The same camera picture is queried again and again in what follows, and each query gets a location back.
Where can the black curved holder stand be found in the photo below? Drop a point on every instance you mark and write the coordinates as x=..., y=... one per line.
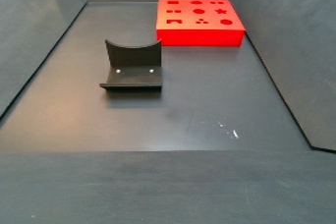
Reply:
x=135, y=61

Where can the red shape-sorter block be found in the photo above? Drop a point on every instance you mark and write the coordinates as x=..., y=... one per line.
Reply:
x=198, y=23

